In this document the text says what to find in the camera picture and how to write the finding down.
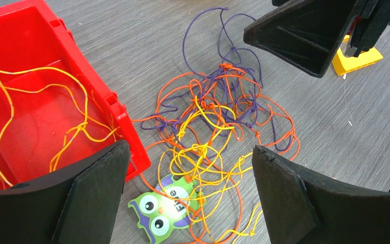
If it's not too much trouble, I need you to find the red plastic bin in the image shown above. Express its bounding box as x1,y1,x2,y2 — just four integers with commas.
0,1,151,190

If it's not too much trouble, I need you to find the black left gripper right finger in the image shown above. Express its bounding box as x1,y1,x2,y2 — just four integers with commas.
252,145,390,243

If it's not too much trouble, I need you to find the orange cable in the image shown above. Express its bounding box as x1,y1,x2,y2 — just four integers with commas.
131,62,301,244

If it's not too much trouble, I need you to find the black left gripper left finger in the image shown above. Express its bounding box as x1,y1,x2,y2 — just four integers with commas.
0,140,130,243

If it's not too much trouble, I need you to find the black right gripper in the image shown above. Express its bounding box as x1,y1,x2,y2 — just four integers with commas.
243,0,390,78

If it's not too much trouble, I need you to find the yellow triangle stand right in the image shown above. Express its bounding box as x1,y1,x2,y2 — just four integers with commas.
332,47,383,76

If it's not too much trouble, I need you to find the yellow cable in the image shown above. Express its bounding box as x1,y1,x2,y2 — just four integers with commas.
0,50,263,244

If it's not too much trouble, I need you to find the green owl toy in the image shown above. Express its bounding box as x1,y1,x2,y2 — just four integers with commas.
127,174,205,243

